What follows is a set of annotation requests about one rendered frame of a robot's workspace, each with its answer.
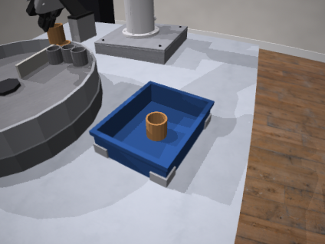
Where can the bronze bushing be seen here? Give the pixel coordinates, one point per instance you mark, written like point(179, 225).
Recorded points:
point(156, 126)
point(56, 34)
point(64, 43)

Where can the blue plastic crate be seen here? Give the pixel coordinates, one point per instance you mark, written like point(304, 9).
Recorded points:
point(121, 135)

